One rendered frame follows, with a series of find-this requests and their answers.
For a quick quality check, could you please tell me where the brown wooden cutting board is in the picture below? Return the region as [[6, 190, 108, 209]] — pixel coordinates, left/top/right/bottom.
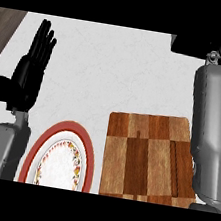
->
[[96, 105, 210, 211]]

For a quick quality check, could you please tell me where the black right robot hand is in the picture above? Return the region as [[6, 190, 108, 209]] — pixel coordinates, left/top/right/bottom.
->
[[168, 34, 221, 66]]

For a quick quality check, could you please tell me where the white plate with red rim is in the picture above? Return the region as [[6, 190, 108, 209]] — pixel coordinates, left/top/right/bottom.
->
[[17, 113, 103, 195]]

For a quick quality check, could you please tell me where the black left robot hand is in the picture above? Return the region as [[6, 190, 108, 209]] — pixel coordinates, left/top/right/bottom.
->
[[0, 11, 61, 117]]

